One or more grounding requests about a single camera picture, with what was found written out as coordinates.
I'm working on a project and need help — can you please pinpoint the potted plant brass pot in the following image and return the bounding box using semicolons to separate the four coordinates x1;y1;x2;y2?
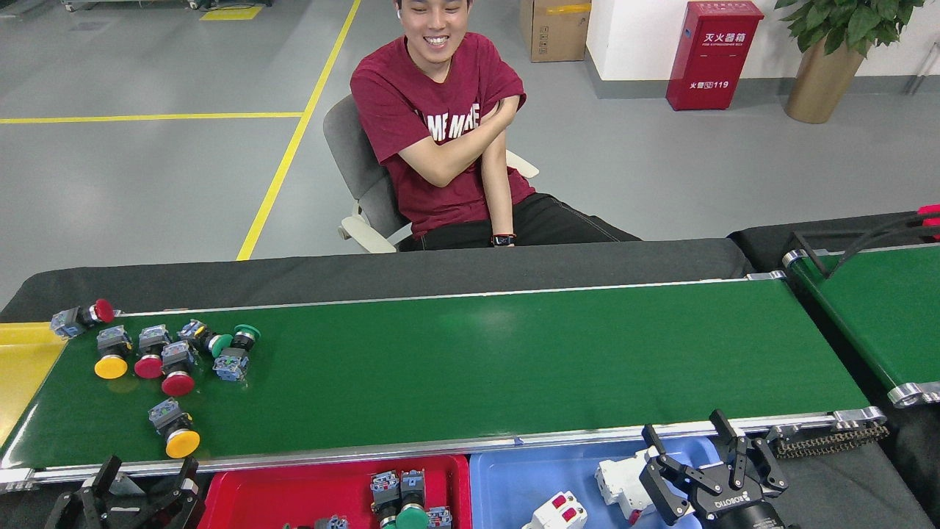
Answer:
775;0;940;124

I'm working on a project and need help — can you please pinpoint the red fire extinguisher cabinet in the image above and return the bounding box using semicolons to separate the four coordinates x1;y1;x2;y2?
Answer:
666;0;764;111

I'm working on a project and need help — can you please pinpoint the person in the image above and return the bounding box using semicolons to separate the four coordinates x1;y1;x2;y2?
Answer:
350;0;640;252

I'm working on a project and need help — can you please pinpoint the black cloth under short conveyor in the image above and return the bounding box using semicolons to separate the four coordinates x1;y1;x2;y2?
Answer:
728;213;940;529

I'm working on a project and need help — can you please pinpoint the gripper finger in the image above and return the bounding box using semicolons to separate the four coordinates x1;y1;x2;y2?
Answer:
709;409;789;500
140;457;203;529
46;456;122;529
639;424;719;524

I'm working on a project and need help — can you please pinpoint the black drive chain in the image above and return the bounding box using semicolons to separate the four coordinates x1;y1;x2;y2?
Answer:
767;420;889;458

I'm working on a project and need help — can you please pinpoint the red plastic tray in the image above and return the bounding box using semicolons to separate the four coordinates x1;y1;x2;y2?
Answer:
197;454;472;529

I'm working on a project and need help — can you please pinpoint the short green conveyor belt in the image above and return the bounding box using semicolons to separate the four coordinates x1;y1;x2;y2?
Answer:
782;245;940;409

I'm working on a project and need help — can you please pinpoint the long black table cloth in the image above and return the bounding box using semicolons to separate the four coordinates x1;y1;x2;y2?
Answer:
0;239;756;320

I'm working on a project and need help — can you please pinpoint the grey metal pole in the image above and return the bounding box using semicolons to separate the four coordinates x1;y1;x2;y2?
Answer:
907;43;940;96

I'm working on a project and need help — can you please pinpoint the person's right hand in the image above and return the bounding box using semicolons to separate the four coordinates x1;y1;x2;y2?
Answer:
485;94;524;133

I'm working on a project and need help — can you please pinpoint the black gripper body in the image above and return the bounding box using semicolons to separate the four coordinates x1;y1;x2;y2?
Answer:
694;498;787;529

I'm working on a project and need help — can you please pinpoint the grey office chair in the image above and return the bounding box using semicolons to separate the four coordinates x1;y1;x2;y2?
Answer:
323;94;541;254

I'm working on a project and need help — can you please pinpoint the blue plastic tray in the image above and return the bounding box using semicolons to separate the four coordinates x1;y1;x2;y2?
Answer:
469;435;724;529

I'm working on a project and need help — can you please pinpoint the white circuit breaker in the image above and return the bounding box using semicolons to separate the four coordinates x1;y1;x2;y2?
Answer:
521;491;588;529
593;448;662;526

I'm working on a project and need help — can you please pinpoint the black metal frame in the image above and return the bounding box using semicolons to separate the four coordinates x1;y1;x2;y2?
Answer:
786;220;940;280

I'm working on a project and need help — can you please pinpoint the yellow plastic bin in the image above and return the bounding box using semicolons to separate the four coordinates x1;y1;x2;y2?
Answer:
0;322;68;447

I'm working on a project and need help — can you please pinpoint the black cable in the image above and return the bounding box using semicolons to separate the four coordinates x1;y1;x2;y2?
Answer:
836;213;940;276

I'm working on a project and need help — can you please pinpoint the brown cardboard box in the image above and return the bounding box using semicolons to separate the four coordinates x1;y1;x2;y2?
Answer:
520;0;593;63

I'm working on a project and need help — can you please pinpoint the long green conveyor belt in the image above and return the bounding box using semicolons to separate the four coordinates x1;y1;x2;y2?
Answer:
0;272;889;494

